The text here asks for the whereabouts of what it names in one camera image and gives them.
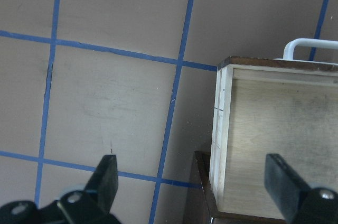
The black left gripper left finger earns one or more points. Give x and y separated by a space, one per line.
93 203

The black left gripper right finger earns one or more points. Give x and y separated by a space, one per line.
297 201

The white drawer handle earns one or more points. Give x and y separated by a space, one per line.
290 47

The light wooden drawer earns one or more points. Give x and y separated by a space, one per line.
267 106

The dark brown wooden cabinet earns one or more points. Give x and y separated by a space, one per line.
200 206

